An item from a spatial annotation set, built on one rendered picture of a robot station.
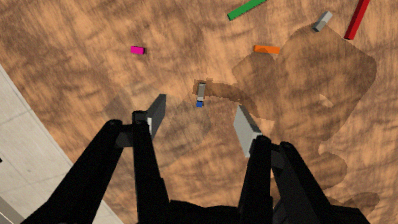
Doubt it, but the orange rod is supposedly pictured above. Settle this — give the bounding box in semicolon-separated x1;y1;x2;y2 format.
253;45;280;54

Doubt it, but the small blue block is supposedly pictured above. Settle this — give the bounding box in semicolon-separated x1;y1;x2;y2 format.
196;100;203;108

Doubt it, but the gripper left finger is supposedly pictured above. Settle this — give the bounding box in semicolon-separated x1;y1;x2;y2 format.
20;94;176;224

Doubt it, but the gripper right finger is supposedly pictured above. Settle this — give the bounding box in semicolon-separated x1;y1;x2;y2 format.
233;105;342;224

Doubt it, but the red rod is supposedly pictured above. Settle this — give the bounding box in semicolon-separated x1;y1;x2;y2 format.
344;0;370;40

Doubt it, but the grey rod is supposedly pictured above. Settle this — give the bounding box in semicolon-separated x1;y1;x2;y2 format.
197;82;205;101
312;11;332;32

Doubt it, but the magenta block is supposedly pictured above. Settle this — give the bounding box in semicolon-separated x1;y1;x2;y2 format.
131;46;145;54

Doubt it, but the green rod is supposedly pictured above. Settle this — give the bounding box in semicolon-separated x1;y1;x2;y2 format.
227;0;266;20

